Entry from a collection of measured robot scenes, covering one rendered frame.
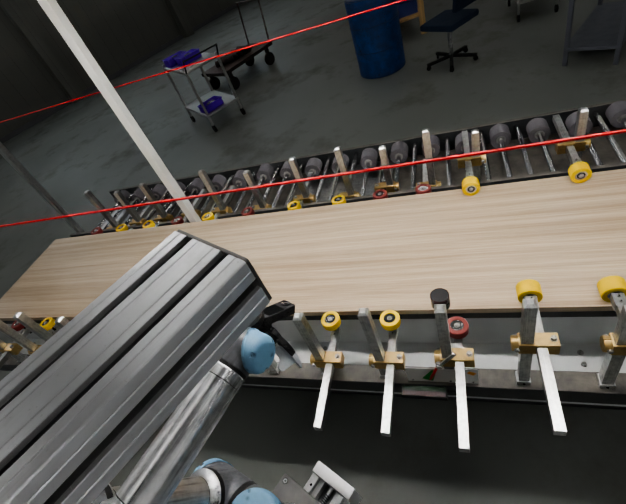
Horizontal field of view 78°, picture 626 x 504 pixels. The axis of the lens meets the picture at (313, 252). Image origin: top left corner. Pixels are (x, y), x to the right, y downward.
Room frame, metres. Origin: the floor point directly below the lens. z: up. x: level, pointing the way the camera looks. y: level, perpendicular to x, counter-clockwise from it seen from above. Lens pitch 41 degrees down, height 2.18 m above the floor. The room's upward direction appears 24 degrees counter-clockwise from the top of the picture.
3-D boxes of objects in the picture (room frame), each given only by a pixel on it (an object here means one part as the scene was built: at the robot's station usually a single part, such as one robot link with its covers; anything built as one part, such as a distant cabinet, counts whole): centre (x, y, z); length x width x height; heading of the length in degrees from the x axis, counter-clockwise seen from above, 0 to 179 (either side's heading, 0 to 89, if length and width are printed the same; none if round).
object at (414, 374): (0.71, -0.26, 0.75); 0.26 x 0.01 x 0.10; 62
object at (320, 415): (0.88, 0.14, 0.80); 0.44 x 0.03 x 0.04; 152
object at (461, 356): (0.71, -0.31, 0.84); 0.14 x 0.06 x 0.05; 62
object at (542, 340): (0.58, -0.53, 0.94); 0.14 x 0.06 x 0.05; 62
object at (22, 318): (1.66, 1.47, 0.93); 0.04 x 0.04 x 0.48; 62
